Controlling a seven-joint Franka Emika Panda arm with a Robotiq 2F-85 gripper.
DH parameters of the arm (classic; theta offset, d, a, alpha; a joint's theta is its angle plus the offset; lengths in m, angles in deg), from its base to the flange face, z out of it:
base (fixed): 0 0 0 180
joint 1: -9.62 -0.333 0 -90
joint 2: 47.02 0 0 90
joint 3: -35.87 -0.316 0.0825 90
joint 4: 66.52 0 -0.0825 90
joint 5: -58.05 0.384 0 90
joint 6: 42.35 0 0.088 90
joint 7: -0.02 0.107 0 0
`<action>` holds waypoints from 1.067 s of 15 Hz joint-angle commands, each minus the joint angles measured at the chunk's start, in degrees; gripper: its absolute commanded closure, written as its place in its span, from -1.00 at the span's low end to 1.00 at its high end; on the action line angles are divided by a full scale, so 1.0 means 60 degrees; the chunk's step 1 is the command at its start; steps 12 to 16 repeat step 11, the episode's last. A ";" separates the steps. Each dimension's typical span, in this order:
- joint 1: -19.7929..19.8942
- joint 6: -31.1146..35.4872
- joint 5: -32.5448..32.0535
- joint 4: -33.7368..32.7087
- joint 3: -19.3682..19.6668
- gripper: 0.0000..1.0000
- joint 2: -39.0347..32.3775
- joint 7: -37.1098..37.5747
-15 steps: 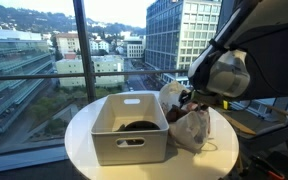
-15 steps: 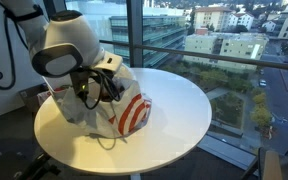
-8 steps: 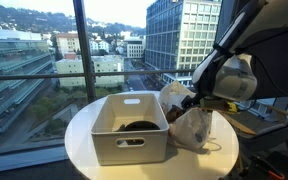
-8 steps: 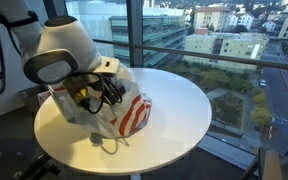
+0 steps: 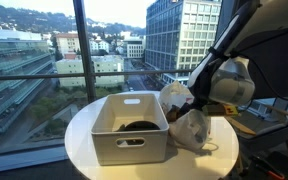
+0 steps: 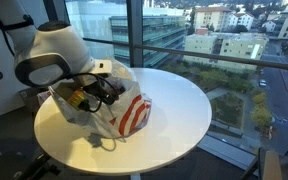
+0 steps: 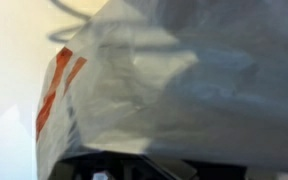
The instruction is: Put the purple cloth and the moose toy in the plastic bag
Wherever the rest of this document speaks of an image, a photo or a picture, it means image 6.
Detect white red-striped plastic bag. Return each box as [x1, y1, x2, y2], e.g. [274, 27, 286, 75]
[47, 58, 153, 140]

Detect brown cardboard box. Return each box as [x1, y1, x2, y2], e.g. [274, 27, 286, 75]
[18, 87, 51, 114]

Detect dark window frame post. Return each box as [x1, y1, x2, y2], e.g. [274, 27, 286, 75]
[42, 0, 62, 24]

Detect grey window mullion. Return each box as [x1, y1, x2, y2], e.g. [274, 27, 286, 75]
[126, 0, 144, 69]

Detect horizontal window rail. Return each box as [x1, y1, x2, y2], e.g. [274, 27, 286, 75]
[82, 37, 288, 73]

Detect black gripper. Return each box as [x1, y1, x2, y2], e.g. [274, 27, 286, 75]
[83, 78, 126, 106]

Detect chair with wooden armrests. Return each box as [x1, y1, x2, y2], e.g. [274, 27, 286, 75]
[239, 146, 288, 180]

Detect black tripod stand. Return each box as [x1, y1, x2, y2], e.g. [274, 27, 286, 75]
[3, 151, 62, 180]

